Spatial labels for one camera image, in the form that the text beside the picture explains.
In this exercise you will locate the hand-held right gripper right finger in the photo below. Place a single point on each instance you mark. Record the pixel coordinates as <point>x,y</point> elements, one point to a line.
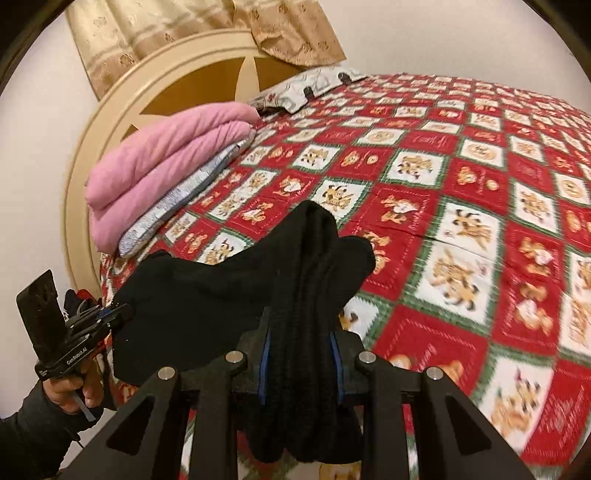
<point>336,364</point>

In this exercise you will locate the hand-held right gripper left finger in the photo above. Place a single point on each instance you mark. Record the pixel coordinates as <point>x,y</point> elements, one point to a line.
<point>263,364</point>

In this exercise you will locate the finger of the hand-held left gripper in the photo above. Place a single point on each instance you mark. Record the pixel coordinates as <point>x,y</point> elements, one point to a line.
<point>117,314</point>

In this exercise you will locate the black pants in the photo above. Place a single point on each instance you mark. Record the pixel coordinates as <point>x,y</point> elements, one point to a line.
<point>221,300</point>

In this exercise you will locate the person's left forearm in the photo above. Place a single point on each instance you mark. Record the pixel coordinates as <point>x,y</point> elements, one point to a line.
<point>32,434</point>

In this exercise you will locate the person's left hand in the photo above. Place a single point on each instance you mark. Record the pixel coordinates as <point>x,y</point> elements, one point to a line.
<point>69,392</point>

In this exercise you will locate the grey folded blanket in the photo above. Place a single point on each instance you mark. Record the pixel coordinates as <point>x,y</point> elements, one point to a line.
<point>180,203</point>

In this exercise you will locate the pink folded blanket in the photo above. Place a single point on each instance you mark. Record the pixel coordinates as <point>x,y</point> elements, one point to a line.
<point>157,166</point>

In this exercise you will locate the red checked printed bedspread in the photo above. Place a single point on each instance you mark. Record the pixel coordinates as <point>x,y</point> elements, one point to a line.
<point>461,207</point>

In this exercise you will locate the cream round headboard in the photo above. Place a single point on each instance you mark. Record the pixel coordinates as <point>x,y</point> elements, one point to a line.
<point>152,92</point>

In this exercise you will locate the grey printed pillow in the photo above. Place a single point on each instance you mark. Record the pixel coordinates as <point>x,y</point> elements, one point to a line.
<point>304,87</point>

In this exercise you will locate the beige patterned curtain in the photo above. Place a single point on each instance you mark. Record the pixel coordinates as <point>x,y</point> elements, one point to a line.
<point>184,32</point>

